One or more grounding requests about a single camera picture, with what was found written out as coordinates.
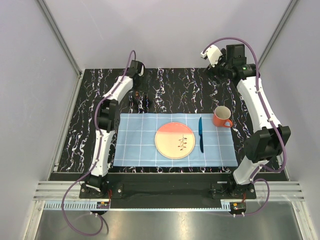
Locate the orange ceramic mug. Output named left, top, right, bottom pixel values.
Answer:
left=213, top=106, right=233, bottom=128

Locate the blue plastic knife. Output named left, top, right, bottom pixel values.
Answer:
left=198, top=117, right=204, bottom=154

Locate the blue checked cloth napkin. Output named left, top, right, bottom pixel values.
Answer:
left=113, top=113, right=238, bottom=168

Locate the pink and cream plate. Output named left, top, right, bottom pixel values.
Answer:
left=154, top=122, right=196, bottom=160

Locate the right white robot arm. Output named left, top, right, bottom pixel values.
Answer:
left=201, top=44, right=291, bottom=199

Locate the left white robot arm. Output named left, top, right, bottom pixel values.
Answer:
left=84, top=60, right=146, bottom=198

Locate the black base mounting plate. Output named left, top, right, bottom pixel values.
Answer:
left=79, top=172, right=257, bottom=200

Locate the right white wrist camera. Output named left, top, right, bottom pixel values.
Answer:
left=200, top=44, right=223, bottom=68

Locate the right aluminium frame post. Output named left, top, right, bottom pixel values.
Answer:
left=257, top=0, right=300, bottom=73

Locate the aluminium frame post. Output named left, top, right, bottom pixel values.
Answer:
left=257, top=0, right=300, bottom=73
left=34, top=0, right=84, bottom=78

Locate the left aluminium frame post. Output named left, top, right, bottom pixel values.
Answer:
left=34, top=0, right=84, bottom=78

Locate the grey cable duct rail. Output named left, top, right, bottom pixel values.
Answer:
left=44, top=199, right=231, bottom=212

